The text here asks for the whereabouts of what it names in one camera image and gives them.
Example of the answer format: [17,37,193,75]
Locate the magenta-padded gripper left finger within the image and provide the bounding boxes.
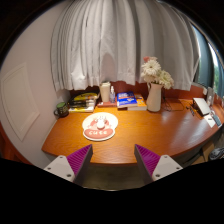
[43,143,95,188]

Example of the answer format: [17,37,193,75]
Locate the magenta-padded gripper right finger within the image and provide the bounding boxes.
[133,143,184,186]

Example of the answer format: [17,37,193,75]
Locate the white cartoon mouse pad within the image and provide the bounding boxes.
[81,112,119,142]

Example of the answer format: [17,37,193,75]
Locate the green dark mug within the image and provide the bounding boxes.
[53,101,70,119]

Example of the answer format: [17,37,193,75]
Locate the orange paperback book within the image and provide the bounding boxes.
[127,94,148,112]

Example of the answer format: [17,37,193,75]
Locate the cream ceramic pitcher vase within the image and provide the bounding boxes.
[145,82,164,113]

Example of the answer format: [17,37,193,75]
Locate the white flat device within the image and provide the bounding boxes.
[192,97,212,117]

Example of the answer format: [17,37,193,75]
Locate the red-brown flat book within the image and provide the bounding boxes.
[96,100,118,109]

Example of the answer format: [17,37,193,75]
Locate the blue paperback book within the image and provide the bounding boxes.
[116,91,138,109]

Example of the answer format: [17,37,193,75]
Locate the cream lidded tumbler cup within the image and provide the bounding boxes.
[99,81,112,103]

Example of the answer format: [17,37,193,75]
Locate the clear spray bottle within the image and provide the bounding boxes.
[109,85,117,104]

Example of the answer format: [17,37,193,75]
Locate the white daisy flower bunch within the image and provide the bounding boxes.
[139,55,175,90]

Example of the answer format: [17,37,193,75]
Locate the window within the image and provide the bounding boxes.
[194,26,224,98]

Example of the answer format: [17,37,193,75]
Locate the white curtain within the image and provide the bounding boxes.
[50,0,201,93]

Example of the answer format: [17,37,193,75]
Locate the black cables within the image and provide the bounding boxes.
[161,89,184,113]

